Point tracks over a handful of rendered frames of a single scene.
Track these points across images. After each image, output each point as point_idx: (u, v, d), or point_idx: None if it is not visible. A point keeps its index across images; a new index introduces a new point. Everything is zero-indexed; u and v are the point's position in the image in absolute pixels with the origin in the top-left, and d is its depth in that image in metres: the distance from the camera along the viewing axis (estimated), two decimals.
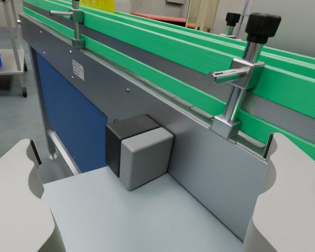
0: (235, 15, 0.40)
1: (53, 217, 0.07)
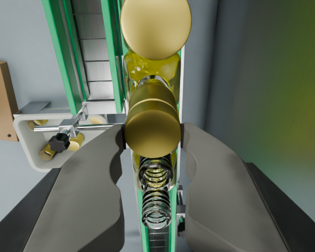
0: None
1: (121, 206, 0.07)
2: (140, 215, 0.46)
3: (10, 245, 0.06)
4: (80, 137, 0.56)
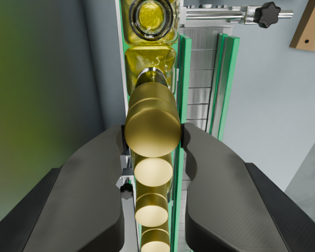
0: None
1: (121, 206, 0.07)
2: None
3: (10, 245, 0.06)
4: None
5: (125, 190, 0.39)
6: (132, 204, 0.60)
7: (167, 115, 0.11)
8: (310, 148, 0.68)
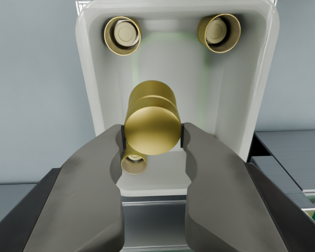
0: None
1: (121, 206, 0.07)
2: None
3: (10, 245, 0.06)
4: None
5: None
6: None
7: None
8: None
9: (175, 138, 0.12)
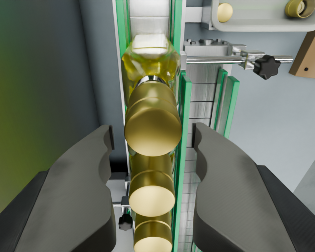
0: None
1: (112, 206, 0.07)
2: None
3: None
4: None
5: (125, 223, 0.39)
6: None
7: (164, 190, 0.14)
8: (309, 168, 0.69)
9: (176, 140, 0.12)
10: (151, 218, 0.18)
